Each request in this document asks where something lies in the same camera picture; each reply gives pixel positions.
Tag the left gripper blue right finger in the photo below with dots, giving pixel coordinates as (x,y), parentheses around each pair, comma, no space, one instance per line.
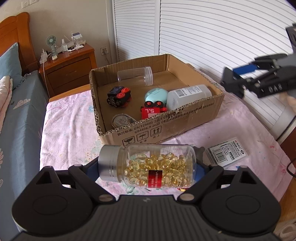
(207,178)

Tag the wooden bed headboard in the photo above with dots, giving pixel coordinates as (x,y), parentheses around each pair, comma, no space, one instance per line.
(16,29)

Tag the pink folded quilt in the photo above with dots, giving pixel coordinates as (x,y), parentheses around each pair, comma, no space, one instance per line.
(6,94)

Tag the pink floral cloth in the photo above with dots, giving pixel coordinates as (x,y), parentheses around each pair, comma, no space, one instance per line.
(70,137)

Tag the blue pillow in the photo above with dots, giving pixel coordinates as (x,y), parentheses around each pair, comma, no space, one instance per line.
(10,65)

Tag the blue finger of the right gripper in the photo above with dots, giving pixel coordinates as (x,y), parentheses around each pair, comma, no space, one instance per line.
(245,69)
(232,82)

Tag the correction tape dispenser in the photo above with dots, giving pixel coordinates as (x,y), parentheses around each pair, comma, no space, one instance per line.
(122,119)

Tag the blue bed sheet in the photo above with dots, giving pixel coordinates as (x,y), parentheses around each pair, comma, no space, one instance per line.
(20,145)

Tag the clear plastic jar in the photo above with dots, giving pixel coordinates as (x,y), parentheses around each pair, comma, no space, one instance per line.
(144,73)

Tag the wooden nightstand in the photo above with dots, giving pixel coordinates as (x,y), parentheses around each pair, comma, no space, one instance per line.
(69,71)

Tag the black toy car red wheels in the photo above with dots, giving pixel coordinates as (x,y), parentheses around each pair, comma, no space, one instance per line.
(119,96)

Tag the white wall switch plates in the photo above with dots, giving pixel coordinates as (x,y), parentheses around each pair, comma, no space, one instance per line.
(26,3)

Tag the white power strip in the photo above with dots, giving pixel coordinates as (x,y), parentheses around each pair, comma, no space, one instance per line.
(44,57)

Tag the wall outlet with plug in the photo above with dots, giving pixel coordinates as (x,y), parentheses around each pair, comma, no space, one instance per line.
(104,51)

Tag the gloved right hand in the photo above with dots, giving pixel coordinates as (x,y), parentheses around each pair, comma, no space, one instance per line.
(290,98)

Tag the brown cardboard box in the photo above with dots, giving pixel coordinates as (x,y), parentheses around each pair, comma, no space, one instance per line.
(169,73)

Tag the white medical bottle green label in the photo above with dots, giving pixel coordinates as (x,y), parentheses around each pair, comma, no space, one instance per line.
(180,97)

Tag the clear box barcode label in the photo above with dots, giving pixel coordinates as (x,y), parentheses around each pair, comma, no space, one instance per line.
(226,153)

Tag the white louvered closet doors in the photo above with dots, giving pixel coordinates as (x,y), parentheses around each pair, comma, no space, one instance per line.
(210,35)

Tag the mint green round case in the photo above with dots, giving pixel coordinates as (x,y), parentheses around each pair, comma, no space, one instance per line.
(156,94)

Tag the clear bottle yellow capsules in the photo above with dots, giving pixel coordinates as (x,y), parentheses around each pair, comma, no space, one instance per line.
(151,166)

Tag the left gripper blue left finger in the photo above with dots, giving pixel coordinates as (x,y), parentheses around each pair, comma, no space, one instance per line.
(85,180)

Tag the small green desk fan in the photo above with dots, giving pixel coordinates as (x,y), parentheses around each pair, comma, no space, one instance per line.
(51,42)

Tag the clear spray bottle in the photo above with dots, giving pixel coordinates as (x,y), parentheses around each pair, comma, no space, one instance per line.
(64,46)

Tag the white phone stand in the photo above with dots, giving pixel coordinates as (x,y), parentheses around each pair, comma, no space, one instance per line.
(77,40)

